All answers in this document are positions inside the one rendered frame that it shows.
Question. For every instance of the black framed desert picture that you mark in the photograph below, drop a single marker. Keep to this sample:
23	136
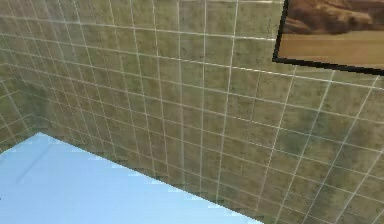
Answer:
333	33

